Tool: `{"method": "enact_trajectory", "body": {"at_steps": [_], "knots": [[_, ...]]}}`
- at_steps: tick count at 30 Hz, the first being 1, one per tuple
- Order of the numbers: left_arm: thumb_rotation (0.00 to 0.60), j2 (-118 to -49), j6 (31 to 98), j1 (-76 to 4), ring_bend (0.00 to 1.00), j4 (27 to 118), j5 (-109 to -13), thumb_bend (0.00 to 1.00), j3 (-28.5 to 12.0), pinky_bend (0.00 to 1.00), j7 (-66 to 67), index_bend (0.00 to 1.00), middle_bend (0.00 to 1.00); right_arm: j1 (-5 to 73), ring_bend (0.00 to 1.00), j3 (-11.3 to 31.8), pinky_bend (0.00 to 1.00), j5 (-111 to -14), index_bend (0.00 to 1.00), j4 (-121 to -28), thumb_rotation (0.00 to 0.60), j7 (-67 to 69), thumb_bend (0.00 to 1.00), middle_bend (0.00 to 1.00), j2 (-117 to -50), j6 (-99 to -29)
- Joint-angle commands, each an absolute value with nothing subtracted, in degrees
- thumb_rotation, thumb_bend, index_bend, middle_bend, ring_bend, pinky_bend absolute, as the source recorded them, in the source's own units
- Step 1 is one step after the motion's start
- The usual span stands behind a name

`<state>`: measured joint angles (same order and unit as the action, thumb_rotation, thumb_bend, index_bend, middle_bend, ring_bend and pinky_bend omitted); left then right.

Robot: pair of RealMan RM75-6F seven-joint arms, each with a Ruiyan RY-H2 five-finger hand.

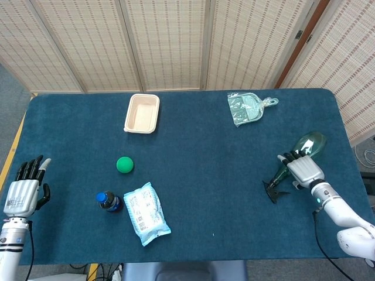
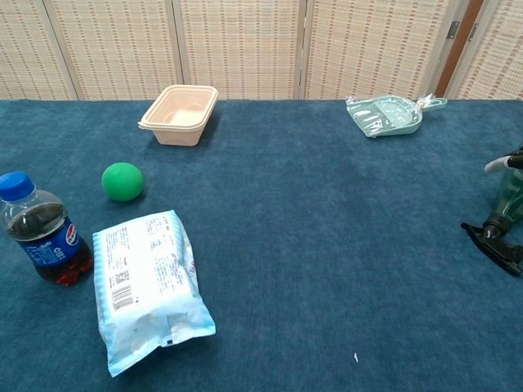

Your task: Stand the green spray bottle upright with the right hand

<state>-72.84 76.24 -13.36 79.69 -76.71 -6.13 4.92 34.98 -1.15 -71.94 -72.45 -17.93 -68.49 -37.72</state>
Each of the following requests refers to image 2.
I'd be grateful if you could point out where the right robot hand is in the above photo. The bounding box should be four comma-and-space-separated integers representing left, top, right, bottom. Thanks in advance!
484, 143, 523, 175

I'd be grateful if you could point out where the green spray bottle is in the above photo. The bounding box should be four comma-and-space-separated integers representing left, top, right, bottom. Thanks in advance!
460, 165, 523, 278

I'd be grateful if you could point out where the cola bottle blue cap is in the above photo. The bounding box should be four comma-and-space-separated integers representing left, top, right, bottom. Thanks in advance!
0, 171, 94, 287

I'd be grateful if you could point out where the woven screen panel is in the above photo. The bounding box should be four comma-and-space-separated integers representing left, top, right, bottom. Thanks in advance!
445, 0, 523, 100

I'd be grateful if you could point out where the mint dustpan in plastic wrap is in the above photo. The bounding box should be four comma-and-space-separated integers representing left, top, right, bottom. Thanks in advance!
345, 94, 449, 140

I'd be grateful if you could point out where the blue table cloth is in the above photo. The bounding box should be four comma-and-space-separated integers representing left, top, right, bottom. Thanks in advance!
0, 99, 523, 392

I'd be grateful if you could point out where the woven folding screen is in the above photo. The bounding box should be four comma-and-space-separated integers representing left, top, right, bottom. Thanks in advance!
0, 0, 465, 101

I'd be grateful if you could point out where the beige plastic container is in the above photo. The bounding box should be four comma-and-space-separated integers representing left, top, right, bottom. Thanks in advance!
137, 84, 219, 147

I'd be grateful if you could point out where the white blue snack bag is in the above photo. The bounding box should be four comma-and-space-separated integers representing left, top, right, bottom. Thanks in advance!
92, 209, 217, 379

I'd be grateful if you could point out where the green ball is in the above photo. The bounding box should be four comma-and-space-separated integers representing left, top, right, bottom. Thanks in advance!
101, 162, 145, 203

